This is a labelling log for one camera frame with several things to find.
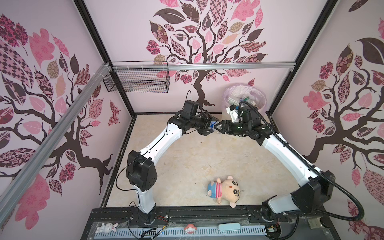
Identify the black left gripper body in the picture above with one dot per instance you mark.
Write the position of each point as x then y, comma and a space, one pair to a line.
200, 123

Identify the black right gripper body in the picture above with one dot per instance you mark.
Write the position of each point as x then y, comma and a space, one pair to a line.
235, 128

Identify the white bin pink liner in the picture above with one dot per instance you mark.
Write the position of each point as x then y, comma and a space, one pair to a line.
235, 93

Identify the Pocari Sweat blue bottle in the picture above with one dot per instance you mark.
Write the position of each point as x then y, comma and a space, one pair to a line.
212, 124

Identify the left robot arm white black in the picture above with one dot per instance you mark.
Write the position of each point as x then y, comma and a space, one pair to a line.
141, 166

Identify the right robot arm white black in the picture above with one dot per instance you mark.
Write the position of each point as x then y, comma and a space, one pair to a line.
313, 191

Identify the cartoon boy plush doll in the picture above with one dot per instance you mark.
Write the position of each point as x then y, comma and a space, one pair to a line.
227, 190

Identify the teal eraser block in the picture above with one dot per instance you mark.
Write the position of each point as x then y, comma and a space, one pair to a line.
229, 227

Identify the red white small figurine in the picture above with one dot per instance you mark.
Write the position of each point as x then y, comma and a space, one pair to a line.
190, 229

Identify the white bunny figurine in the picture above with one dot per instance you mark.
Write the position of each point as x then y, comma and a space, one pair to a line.
107, 228

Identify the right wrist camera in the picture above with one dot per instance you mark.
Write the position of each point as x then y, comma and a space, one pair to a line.
233, 112

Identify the black wire basket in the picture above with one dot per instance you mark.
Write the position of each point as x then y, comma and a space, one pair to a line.
138, 77

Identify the aluminium rail back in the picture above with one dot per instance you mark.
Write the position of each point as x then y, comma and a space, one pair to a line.
220, 66

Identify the aluminium rail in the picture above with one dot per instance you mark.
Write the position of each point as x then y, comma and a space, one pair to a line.
220, 66
13, 193

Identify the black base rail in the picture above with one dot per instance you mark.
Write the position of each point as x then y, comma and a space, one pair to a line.
286, 226

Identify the white cable duct strip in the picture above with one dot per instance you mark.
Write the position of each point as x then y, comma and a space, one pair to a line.
178, 233

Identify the aluminium rail left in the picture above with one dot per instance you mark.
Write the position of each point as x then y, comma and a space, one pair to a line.
13, 193

